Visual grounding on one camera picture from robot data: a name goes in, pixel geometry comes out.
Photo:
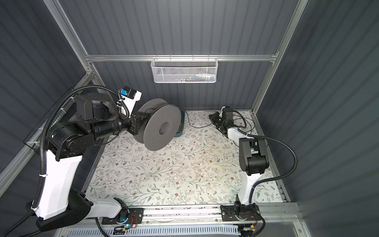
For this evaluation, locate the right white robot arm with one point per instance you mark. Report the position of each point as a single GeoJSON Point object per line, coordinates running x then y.
{"type": "Point", "coordinates": [253, 161]}

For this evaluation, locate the teal plastic tray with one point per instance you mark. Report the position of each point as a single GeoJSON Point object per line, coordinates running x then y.
{"type": "Point", "coordinates": [182, 122]}

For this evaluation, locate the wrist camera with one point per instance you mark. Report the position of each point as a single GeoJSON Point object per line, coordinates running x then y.
{"type": "Point", "coordinates": [129, 97]}
{"type": "Point", "coordinates": [225, 110]}

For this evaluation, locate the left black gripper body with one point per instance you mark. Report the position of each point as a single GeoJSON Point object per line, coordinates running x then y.
{"type": "Point", "coordinates": [116, 125]}

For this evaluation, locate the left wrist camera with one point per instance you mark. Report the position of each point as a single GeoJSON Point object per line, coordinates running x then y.
{"type": "Point", "coordinates": [129, 97]}

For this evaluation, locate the items in white basket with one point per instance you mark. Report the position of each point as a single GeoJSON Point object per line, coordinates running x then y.
{"type": "Point", "coordinates": [197, 78]}

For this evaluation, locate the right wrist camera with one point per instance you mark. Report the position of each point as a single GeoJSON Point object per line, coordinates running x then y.
{"type": "Point", "coordinates": [225, 110]}

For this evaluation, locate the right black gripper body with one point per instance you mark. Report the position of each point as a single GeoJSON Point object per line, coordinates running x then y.
{"type": "Point", "coordinates": [218, 121]}

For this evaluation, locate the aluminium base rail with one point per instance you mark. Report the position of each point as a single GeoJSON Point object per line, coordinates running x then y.
{"type": "Point", "coordinates": [212, 214]}

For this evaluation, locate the dark grey cable spool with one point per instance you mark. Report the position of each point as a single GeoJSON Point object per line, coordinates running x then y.
{"type": "Point", "coordinates": [161, 126]}

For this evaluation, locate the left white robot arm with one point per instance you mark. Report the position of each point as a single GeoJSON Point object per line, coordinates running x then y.
{"type": "Point", "coordinates": [57, 204]}

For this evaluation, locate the white wire mesh basket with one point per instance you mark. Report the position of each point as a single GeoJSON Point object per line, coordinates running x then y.
{"type": "Point", "coordinates": [166, 72]}

